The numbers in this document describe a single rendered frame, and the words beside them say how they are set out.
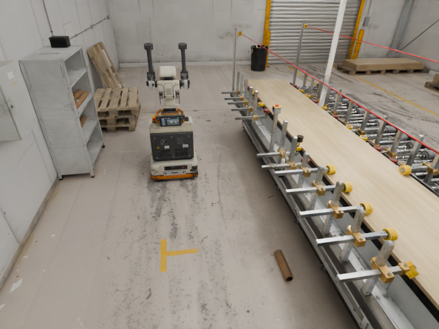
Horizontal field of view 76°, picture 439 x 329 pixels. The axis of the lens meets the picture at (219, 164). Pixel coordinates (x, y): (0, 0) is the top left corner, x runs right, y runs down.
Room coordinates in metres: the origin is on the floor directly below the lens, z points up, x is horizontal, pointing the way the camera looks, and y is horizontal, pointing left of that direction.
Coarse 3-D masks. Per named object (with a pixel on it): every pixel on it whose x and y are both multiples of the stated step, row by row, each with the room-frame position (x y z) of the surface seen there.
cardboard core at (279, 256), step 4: (276, 252) 1.87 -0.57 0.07; (280, 252) 1.86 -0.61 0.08; (276, 256) 1.83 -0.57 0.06; (280, 256) 1.82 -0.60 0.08; (280, 260) 1.77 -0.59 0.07; (284, 260) 1.77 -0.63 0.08; (280, 264) 1.73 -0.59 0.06; (284, 264) 1.72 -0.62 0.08; (280, 268) 1.71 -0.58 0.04; (284, 268) 1.68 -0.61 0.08; (288, 268) 1.68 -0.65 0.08; (284, 272) 1.65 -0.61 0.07; (288, 272) 1.64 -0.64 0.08; (284, 276) 1.62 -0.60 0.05; (288, 276) 1.60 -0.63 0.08; (292, 276) 1.60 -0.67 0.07; (288, 280) 1.61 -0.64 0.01
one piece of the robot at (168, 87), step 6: (156, 84) 3.56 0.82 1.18; (162, 84) 3.51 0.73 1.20; (168, 84) 3.52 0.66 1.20; (174, 84) 3.53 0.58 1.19; (180, 84) 3.62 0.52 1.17; (162, 90) 3.50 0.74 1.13; (168, 90) 3.51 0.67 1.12; (174, 90) 3.52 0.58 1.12; (168, 96) 3.50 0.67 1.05; (174, 96) 3.52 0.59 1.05; (168, 102) 3.55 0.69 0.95; (174, 102) 3.57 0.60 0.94
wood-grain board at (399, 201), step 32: (288, 96) 4.05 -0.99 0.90; (288, 128) 2.93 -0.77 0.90; (320, 128) 2.94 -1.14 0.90; (320, 160) 2.24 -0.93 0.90; (352, 160) 2.25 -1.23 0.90; (384, 160) 2.26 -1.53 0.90; (352, 192) 1.76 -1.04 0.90; (384, 192) 1.77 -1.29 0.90; (416, 192) 1.78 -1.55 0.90; (384, 224) 1.41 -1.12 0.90; (416, 224) 1.42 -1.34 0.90; (416, 256) 1.14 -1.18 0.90
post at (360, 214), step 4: (360, 208) 1.29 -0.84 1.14; (356, 212) 1.29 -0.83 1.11; (360, 212) 1.26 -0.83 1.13; (364, 212) 1.26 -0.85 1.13; (356, 216) 1.28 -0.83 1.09; (360, 216) 1.26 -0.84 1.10; (364, 216) 1.26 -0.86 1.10; (356, 220) 1.27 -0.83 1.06; (360, 220) 1.26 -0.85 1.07; (352, 224) 1.29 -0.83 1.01; (356, 224) 1.26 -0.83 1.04; (360, 224) 1.26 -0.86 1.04; (352, 228) 1.27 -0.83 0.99; (356, 228) 1.26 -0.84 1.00; (344, 244) 1.29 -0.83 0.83; (348, 244) 1.26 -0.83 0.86; (352, 244) 1.26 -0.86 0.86; (344, 248) 1.28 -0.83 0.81; (348, 248) 1.26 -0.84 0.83; (344, 252) 1.27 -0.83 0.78; (348, 252) 1.26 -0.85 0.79; (340, 256) 1.29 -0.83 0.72; (344, 256) 1.26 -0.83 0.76; (348, 256) 1.26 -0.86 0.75
